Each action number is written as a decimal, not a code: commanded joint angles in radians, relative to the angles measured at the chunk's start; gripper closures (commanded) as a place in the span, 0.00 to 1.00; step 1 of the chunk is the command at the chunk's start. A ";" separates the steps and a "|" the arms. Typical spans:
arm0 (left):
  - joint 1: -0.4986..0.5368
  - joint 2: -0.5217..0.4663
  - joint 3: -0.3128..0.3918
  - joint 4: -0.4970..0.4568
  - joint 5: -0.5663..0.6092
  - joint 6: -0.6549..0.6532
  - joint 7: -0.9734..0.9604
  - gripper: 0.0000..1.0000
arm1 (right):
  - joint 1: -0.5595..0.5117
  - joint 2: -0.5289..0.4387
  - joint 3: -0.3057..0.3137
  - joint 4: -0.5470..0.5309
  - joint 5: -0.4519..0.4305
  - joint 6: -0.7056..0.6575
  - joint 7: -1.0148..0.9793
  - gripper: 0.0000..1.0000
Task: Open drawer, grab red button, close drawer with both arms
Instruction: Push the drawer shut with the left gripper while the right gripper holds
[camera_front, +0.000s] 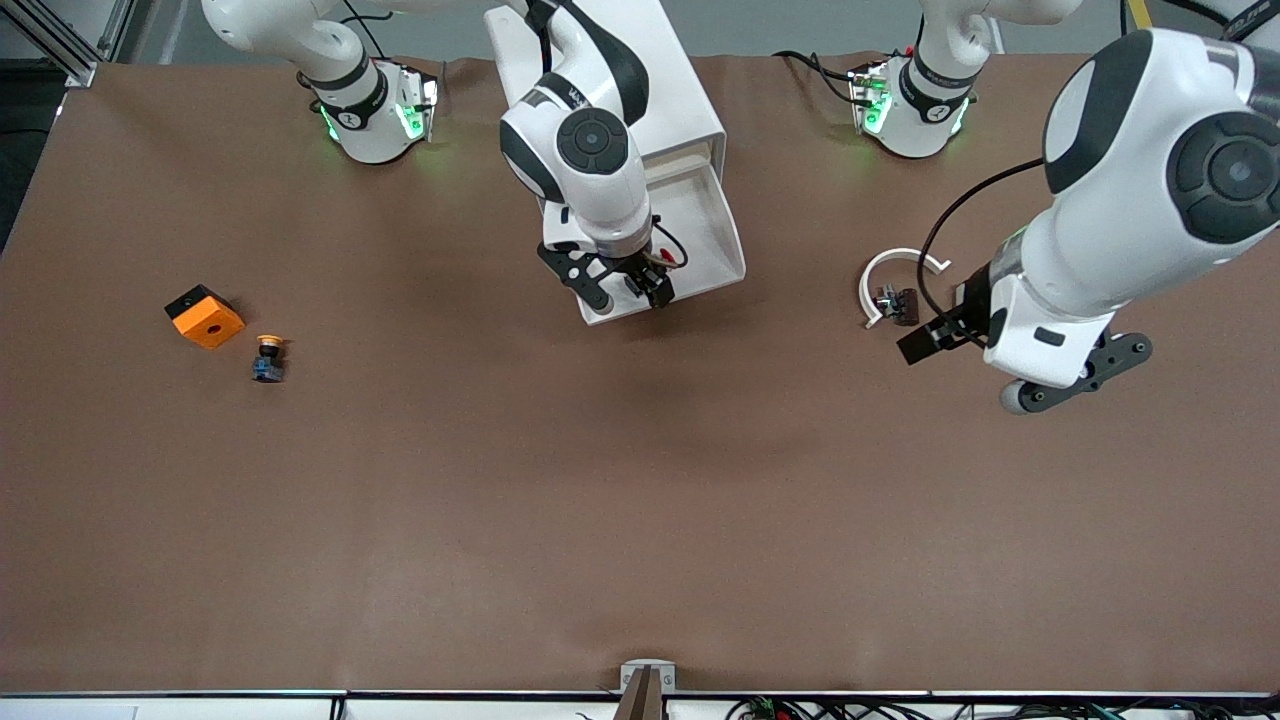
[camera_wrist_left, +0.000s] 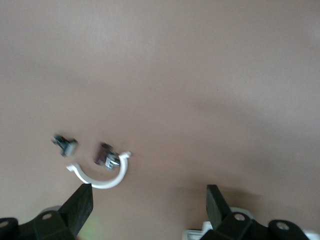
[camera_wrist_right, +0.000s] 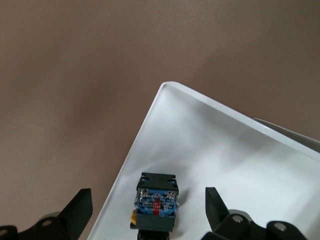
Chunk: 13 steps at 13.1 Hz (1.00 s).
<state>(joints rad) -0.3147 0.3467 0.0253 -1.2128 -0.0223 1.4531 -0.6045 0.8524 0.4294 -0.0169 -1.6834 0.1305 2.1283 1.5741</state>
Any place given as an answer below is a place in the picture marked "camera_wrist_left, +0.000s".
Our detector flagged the white curved plastic clip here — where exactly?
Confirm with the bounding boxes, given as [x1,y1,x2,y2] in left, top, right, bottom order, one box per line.
[65,150,133,190]

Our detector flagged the small black switch part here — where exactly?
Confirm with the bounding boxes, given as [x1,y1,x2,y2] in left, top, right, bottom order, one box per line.
[51,133,78,158]

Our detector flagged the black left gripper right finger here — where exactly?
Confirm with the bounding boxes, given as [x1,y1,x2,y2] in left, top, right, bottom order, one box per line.
[202,184,310,240]

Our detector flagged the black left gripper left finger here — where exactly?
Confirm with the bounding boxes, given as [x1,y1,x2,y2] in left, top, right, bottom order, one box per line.
[0,183,94,240]

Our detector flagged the brown switch block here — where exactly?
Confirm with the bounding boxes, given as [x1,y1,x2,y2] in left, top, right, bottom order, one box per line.
[93,142,120,172]

